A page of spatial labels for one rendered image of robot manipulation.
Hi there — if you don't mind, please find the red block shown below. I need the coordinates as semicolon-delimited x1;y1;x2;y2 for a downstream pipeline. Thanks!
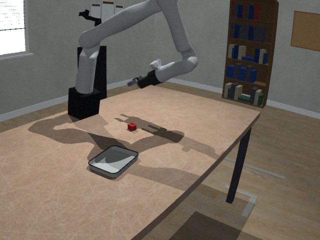
127;123;137;131

